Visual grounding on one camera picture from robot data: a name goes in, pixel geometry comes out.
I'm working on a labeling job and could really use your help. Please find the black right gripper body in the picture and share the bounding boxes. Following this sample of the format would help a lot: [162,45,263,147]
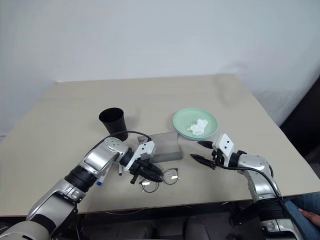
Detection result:
[210,148,230,171]

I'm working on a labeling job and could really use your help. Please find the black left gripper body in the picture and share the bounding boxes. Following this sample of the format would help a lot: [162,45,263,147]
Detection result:
[128,159,151,185]

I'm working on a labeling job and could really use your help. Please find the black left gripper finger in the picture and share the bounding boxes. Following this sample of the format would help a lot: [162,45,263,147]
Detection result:
[144,162,164,178]
[140,171,164,183]

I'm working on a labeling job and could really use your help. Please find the thin black round glasses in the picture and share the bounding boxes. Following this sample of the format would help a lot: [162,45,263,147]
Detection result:
[139,167,182,194]

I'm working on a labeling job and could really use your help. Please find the clear grey glasses case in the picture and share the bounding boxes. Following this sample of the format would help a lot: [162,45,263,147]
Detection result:
[146,131,183,163]

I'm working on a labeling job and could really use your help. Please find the black cup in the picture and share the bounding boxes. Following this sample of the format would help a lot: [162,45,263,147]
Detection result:
[98,107,129,142]

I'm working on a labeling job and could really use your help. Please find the bystander's bare hand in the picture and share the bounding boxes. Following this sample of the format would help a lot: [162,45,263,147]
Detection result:
[298,208,320,226]

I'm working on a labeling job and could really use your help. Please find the crumpled white tissue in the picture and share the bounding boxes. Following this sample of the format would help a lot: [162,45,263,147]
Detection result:
[185,118,210,137]

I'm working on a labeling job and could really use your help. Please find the mint green plate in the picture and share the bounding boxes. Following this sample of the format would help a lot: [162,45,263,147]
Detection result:
[172,107,219,139]

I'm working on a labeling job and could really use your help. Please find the white marker with blue cap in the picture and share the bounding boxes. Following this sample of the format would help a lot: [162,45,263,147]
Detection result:
[96,167,111,187]

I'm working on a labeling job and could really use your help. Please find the dark rounded shape below table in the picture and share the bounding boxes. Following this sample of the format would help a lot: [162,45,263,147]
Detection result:
[184,215,236,240]

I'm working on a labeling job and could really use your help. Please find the dark furniture beside table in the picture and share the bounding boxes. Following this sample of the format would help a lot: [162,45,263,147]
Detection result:
[279,74,320,165]

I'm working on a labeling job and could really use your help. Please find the bystander's blue jeans leg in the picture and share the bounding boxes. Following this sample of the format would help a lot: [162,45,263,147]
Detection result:
[284,191,320,240]

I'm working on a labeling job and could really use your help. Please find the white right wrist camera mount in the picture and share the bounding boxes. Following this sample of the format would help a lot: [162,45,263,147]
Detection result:
[211,133,235,161]

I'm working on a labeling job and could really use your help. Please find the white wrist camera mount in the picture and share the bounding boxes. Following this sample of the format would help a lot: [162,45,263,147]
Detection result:
[126,140,157,171]
[211,133,235,161]

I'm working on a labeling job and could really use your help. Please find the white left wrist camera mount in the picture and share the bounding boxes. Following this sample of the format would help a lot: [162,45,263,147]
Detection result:
[126,140,157,171]

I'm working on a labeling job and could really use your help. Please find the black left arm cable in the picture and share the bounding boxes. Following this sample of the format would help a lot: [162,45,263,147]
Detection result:
[92,130,152,154]

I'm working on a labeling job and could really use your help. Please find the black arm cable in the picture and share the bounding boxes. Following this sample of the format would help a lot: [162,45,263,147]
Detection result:
[92,130,152,154]
[216,164,305,240]

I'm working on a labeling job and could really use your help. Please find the thin white wire under table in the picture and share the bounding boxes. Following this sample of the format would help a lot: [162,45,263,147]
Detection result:
[104,205,193,216]

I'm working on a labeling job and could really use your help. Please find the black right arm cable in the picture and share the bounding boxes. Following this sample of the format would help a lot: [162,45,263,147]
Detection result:
[216,164,305,240]

